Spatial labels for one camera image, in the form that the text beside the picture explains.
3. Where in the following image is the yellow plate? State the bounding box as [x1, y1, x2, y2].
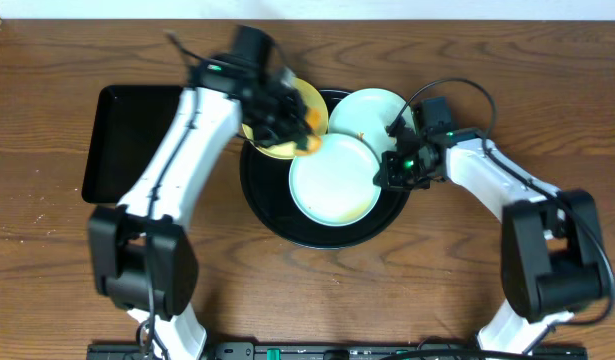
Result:
[242, 78, 329, 160]

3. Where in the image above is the orange green scrub sponge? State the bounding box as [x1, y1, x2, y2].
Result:
[292, 107, 322, 157]

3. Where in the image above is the mint green plate with streak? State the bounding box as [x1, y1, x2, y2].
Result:
[329, 88, 405, 159]

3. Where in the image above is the mint green plate front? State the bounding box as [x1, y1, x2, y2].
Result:
[288, 134, 381, 227]

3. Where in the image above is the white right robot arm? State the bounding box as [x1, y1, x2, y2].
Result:
[374, 127, 615, 355]

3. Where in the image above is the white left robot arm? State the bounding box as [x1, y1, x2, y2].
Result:
[88, 52, 315, 359]

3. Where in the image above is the round black tray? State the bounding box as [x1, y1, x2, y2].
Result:
[240, 90, 413, 249]

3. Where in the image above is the rectangular black tray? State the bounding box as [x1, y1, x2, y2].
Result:
[81, 85, 182, 204]

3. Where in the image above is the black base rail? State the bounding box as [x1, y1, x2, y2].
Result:
[85, 341, 589, 360]

